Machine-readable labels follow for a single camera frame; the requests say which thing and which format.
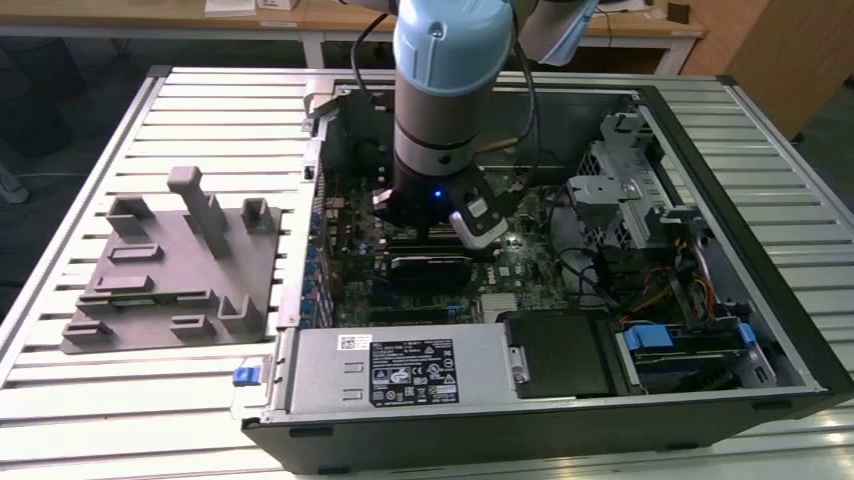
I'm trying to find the black RAM stick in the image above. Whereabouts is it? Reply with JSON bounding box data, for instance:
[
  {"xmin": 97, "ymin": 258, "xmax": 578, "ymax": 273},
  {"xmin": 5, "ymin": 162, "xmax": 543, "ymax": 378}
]
[{"xmin": 388, "ymin": 242, "xmax": 499, "ymax": 257}]

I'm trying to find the black graphics card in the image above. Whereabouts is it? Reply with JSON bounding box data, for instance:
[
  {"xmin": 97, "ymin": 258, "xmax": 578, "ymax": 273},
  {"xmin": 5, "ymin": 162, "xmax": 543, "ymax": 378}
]
[{"xmin": 388, "ymin": 254, "xmax": 472, "ymax": 294}]

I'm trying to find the green motherboard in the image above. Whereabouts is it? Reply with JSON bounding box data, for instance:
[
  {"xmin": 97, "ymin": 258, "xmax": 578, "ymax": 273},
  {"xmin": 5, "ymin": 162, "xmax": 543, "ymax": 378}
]
[{"xmin": 311, "ymin": 172, "xmax": 606, "ymax": 327}]

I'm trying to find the small silver heatsink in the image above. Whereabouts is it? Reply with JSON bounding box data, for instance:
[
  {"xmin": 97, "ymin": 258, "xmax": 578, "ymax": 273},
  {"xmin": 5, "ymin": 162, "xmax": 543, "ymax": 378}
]
[{"xmin": 480, "ymin": 293, "xmax": 520, "ymax": 321}]

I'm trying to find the silver metal drive cage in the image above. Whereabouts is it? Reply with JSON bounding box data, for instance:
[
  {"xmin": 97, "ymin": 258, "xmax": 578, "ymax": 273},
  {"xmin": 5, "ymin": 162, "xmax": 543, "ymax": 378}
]
[{"xmin": 566, "ymin": 112, "xmax": 689, "ymax": 251}]

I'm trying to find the silver power supply unit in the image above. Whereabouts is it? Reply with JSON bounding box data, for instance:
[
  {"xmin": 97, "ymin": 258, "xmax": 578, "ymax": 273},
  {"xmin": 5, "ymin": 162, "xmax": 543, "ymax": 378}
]
[{"xmin": 263, "ymin": 322, "xmax": 535, "ymax": 416}]

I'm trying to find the black plastic shroud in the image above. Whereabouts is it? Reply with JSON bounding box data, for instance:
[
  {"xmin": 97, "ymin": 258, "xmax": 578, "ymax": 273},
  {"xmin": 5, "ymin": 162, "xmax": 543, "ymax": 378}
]
[{"xmin": 496, "ymin": 309, "xmax": 632, "ymax": 401}]

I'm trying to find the grey parts rack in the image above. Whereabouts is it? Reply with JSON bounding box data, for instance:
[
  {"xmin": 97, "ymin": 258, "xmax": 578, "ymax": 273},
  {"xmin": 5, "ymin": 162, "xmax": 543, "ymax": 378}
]
[{"xmin": 57, "ymin": 166, "xmax": 290, "ymax": 356}]

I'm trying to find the blue disk carrier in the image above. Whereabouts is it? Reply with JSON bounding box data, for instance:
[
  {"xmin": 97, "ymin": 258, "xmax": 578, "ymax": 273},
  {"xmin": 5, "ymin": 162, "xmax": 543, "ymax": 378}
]
[{"xmin": 619, "ymin": 323, "xmax": 749, "ymax": 361}]

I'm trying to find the black open PC case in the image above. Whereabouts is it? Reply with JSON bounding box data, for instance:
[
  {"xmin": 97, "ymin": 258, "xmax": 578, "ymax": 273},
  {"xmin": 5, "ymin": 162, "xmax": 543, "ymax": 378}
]
[{"xmin": 229, "ymin": 74, "xmax": 854, "ymax": 476}]

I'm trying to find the wooden desk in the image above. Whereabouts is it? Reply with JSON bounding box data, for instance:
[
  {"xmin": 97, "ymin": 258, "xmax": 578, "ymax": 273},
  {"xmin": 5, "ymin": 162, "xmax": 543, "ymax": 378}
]
[{"xmin": 0, "ymin": 0, "xmax": 709, "ymax": 76}]

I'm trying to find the dark office chair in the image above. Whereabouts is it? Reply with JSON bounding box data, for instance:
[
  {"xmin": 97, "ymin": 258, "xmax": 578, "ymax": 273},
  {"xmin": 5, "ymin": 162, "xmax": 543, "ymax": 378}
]
[{"xmin": 0, "ymin": 37, "xmax": 88, "ymax": 161}]

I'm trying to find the grey chair base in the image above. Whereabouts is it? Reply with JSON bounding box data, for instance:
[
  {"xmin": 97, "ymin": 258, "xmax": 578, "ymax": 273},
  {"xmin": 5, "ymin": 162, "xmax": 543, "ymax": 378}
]
[{"xmin": 0, "ymin": 164, "xmax": 32, "ymax": 204}]

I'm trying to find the wooden cabinet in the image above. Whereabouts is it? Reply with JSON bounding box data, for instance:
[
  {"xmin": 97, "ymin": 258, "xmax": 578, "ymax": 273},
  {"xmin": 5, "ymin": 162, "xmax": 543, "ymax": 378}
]
[{"xmin": 683, "ymin": 0, "xmax": 854, "ymax": 146}]

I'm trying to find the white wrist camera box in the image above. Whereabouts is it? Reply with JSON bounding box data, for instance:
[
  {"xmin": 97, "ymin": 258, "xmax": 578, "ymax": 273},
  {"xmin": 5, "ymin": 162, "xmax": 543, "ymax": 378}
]
[{"xmin": 446, "ymin": 182, "xmax": 510, "ymax": 250}]

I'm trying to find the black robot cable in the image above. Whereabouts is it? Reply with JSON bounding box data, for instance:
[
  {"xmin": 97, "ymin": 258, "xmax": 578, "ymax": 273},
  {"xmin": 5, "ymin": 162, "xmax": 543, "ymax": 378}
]
[
  {"xmin": 350, "ymin": 12, "xmax": 402, "ymax": 99},
  {"xmin": 507, "ymin": 0, "xmax": 539, "ymax": 174}
]

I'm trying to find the black wire bundle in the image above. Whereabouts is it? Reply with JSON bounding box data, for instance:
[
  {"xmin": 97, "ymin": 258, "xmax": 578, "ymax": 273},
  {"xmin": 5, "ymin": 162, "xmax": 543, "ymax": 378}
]
[{"xmin": 550, "ymin": 239, "xmax": 642, "ymax": 309}]

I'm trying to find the orange yellow wire bundle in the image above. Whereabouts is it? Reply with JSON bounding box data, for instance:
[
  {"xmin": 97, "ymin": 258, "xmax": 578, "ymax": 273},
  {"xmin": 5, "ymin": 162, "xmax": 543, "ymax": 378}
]
[{"xmin": 616, "ymin": 267, "xmax": 675, "ymax": 321}]

